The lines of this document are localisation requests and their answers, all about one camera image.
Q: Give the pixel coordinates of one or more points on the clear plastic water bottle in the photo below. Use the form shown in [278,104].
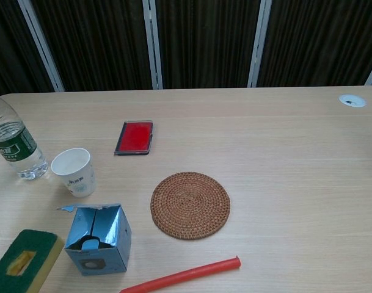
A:
[11,137]

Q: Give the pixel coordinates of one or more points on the small white paper cup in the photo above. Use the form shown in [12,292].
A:
[77,174]

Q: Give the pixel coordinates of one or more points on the red ink pad case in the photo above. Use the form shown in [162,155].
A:
[135,137]

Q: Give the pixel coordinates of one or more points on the round woven rattan coaster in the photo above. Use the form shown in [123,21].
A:
[190,205]

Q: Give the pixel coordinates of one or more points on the open blue cardboard box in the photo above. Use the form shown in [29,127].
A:
[103,244]

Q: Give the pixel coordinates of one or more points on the red plastic tube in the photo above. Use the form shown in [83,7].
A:
[185,274]

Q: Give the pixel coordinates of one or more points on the green and yellow sponge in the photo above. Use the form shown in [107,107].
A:
[24,262]

